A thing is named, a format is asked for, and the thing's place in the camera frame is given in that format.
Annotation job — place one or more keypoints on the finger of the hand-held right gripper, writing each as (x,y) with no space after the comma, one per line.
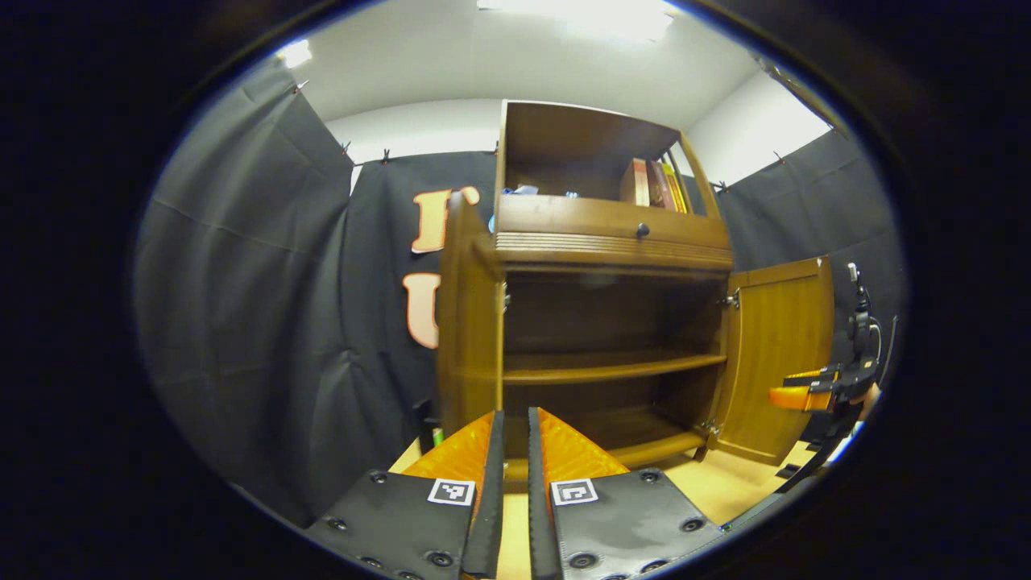
(791,398)
(813,374)

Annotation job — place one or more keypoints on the metal door hinge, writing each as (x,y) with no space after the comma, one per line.
(506,298)
(710,428)
(730,300)

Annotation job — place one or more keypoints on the pale blue object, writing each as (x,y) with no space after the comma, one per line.
(522,191)

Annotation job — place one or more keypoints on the wide ceiling light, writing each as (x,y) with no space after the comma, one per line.
(588,12)

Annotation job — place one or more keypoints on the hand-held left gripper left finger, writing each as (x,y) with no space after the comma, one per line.
(403,524)

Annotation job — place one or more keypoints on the wooden cabinet shelf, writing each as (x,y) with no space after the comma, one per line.
(612,369)

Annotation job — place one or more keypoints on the wooden cabinet drawer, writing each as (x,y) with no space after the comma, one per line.
(580,221)

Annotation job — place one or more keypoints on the wooden cabinet door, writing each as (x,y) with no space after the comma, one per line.
(777,354)
(467,338)

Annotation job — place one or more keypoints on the long ceiling light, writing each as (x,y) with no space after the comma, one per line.
(295,54)

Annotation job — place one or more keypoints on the brown book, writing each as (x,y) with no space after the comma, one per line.
(659,187)

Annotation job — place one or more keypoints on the wooden double-door shoe cabinet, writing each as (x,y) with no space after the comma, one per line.
(580,137)

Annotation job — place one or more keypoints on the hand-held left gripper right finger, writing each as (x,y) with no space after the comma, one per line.
(620,524)

